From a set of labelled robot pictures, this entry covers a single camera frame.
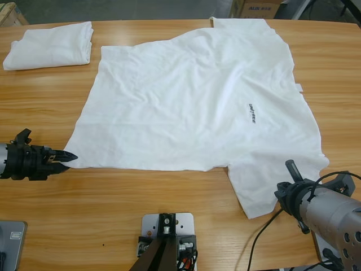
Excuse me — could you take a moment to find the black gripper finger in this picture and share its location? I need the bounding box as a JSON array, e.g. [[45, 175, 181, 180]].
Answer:
[[285, 159, 305, 185], [46, 149, 79, 164], [48, 163, 71, 174]]

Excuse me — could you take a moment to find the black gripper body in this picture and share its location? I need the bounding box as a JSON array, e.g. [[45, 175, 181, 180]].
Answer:
[[0, 143, 62, 182], [274, 178, 315, 224]]

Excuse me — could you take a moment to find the white t-shirt with black logo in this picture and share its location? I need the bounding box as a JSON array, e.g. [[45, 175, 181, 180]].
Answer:
[[64, 16, 330, 220]]

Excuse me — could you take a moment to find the white mounting plate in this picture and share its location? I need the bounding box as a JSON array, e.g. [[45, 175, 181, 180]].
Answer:
[[140, 213, 196, 249]]

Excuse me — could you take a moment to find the folded plain white t-shirt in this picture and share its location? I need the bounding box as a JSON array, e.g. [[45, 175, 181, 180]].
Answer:
[[2, 21, 94, 71]]

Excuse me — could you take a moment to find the wooden crate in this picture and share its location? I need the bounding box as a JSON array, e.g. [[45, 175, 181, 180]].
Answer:
[[0, 2, 29, 28]]

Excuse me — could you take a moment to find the cardboard box with blue print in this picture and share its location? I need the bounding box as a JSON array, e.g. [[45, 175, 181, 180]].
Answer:
[[228, 0, 283, 20]]

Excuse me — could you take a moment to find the black tripod leg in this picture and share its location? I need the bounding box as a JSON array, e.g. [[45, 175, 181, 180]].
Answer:
[[340, 0, 361, 28]]

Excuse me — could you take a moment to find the thin black wrist camera cable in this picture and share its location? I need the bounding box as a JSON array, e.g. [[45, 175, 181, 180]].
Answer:
[[306, 170, 354, 204]]

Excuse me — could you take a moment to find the black base power cable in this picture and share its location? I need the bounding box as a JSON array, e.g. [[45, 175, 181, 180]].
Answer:
[[310, 247, 345, 271]]

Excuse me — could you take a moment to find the long black cable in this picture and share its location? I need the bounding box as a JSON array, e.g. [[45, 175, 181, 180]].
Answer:
[[246, 209, 284, 271]]

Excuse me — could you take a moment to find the black and orange cable bundle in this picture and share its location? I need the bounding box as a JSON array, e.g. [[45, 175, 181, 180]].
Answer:
[[176, 248, 200, 271]]

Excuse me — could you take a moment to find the white metal frame bar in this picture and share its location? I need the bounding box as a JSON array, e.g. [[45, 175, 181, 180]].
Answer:
[[292, 0, 314, 20]]

